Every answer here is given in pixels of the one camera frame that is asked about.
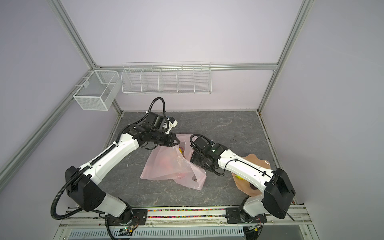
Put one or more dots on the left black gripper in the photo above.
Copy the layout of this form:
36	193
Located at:
170	143

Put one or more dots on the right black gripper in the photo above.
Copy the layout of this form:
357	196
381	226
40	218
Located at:
195	159

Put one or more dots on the pink plastic bag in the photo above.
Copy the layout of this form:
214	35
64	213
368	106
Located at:
167	163

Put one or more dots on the dark purple plum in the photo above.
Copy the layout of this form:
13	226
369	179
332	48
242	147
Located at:
254	189

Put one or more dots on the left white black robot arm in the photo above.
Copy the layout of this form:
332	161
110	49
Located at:
82	183

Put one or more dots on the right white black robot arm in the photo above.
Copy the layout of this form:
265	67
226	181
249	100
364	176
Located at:
277	191

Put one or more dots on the beige wavy fruit plate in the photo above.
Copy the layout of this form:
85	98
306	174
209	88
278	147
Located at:
245	186

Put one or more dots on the white vent grille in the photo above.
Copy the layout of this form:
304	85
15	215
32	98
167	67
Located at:
161	233

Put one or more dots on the small white mesh basket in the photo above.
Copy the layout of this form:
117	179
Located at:
98	91

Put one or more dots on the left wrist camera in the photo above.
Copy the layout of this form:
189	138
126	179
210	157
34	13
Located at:
171	124

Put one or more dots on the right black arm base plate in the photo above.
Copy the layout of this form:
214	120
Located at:
237	216

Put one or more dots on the long white wire basket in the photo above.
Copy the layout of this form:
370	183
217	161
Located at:
167	78

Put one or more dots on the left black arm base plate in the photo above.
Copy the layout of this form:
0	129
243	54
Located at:
134	217

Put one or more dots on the aluminium mounting rail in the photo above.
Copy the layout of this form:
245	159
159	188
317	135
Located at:
213	216

